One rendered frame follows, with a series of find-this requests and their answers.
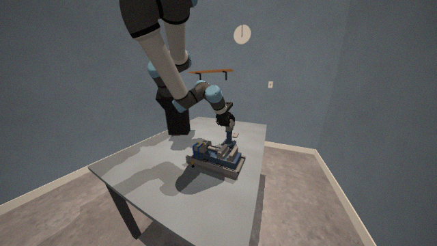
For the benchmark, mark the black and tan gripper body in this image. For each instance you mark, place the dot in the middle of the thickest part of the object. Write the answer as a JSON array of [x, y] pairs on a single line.
[[225, 121]]

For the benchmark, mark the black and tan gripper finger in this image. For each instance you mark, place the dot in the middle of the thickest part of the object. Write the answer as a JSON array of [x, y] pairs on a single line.
[[232, 121]]

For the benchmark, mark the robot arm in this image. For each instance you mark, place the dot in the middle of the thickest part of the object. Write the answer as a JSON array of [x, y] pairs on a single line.
[[141, 19]]

